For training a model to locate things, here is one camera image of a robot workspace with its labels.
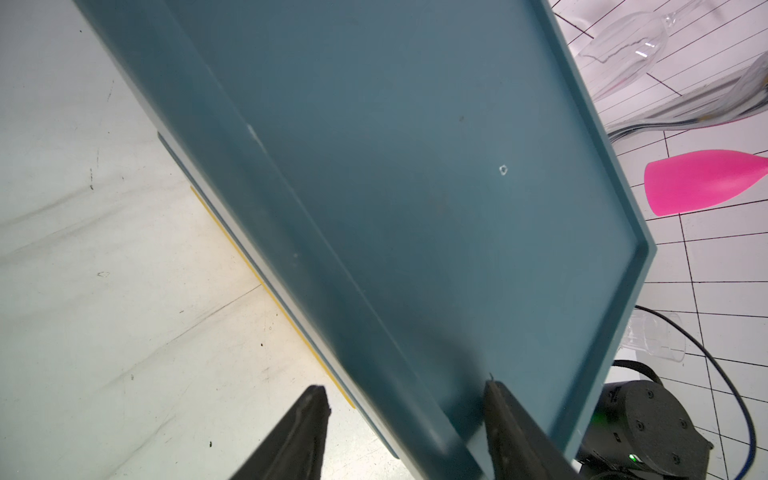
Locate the clear hanging wine glass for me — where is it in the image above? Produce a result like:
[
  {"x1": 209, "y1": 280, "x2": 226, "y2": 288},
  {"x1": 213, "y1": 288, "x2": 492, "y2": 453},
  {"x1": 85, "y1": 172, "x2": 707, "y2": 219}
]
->
[{"x1": 575, "y1": 1, "x2": 700, "y2": 102}]

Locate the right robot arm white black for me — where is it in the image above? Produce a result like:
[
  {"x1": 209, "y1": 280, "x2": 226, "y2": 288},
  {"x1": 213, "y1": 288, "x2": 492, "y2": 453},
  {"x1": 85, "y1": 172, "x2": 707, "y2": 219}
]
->
[{"x1": 576, "y1": 360, "x2": 713, "y2": 479}]

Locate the clear glass cup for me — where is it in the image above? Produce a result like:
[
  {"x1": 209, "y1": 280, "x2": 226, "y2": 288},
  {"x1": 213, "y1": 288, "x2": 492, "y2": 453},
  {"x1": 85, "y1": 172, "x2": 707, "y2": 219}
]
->
[{"x1": 620, "y1": 308, "x2": 687, "y2": 363}]

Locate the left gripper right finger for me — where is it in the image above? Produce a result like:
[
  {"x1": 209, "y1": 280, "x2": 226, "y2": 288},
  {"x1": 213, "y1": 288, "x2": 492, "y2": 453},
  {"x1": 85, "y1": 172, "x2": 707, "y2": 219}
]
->
[{"x1": 483, "y1": 380, "x2": 579, "y2": 480}]

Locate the pink plastic wine glass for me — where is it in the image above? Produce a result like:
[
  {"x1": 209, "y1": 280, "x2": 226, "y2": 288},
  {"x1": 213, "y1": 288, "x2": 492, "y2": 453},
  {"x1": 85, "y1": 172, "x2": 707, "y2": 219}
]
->
[{"x1": 643, "y1": 150, "x2": 767, "y2": 216}]

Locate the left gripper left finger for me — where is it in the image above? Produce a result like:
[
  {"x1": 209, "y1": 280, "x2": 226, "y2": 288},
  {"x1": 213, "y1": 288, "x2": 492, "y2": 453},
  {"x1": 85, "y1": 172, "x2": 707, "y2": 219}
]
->
[{"x1": 231, "y1": 385, "x2": 331, "y2": 480}]

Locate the yellow board under cabinet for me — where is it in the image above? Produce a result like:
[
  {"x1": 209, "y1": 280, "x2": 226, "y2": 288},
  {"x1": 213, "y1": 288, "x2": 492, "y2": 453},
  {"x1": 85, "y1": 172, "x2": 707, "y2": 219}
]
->
[{"x1": 190, "y1": 185, "x2": 358, "y2": 410}]

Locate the teal three-drawer cabinet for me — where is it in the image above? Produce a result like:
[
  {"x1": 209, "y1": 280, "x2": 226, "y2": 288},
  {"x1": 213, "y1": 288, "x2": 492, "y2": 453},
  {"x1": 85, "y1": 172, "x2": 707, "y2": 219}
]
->
[{"x1": 78, "y1": 1, "x2": 655, "y2": 479}]

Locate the silver wine glass rack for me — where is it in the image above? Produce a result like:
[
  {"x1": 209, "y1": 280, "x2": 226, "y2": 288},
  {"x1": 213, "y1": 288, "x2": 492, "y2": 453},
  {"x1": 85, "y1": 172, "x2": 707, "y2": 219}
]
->
[{"x1": 607, "y1": 54, "x2": 767, "y2": 143}]

